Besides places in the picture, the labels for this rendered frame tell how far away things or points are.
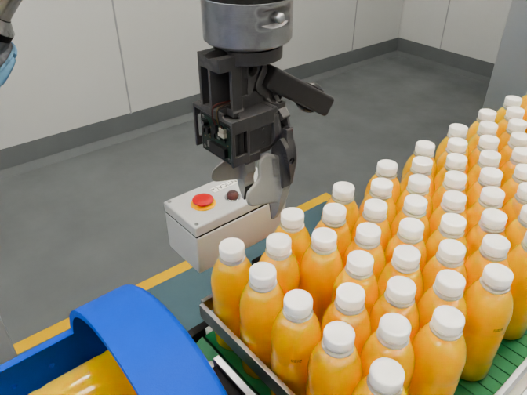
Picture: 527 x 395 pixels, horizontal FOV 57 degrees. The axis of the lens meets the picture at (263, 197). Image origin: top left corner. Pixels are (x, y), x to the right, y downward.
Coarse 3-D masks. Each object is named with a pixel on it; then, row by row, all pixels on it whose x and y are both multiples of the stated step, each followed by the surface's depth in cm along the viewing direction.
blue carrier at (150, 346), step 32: (128, 288) 50; (96, 320) 45; (128, 320) 44; (160, 320) 44; (32, 352) 53; (64, 352) 57; (96, 352) 60; (128, 352) 41; (160, 352) 42; (192, 352) 42; (0, 384) 53; (32, 384) 56; (160, 384) 40; (192, 384) 41
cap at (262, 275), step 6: (258, 264) 69; (264, 264) 70; (270, 264) 69; (252, 270) 68; (258, 270) 68; (264, 270) 68; (270, 270) 68; (252, 276) 68; (258, 276) 67; (264, 276) 67; (270, 276) 67; (252, 282) 68; (258, 282) 67; (264, 282) 67; (270, 282) 68
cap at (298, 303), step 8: (288, 296) 64; (296, 296) 64; (304, 296) 64; (288, 304) 63; (296, 304) 63; (304, 304) 63; (312, 304) 64; (288, 312) 63; (296, 312) 62; (304, 312) 63
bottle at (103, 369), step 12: (96, 360) 51; (108, 360) 51; (72, 372) 50; (84, 372) 49; (96, 372) 49; (108, 372) 49; (120, 372) 50; (48, 384) 49; (60, 384) 48; (72, 384) 48; (84, 384) 48; (96, 384) 48; (108, 384) 49; (120, 384) 49
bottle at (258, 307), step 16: (256, 288) 68; (272, 288) 68; (240, 304) 71; (256, 304) 68; (272, 304) 69; (240, 320) 73; (256, 320) 69; (272, 320) 70; (240, 336) 75; (256, 336) 71; (256, 352) 73
